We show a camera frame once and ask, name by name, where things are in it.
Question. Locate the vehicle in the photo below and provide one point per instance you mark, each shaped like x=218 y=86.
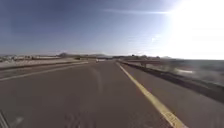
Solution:
x=97 y=60

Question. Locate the low concrete barrier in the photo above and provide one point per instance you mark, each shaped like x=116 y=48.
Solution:
x=180 y=80

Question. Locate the pale dirt verge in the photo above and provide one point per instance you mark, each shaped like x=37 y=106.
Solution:
x=30 y=63

